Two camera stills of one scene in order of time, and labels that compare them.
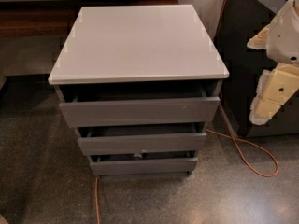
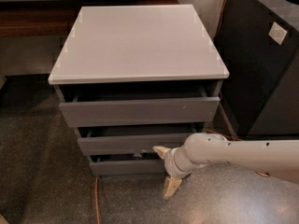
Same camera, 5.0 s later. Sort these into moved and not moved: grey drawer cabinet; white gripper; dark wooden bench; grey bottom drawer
Moved: white gripper
Not moved: grey drawer cabinet; dark wooden bench; grey bottom drawer
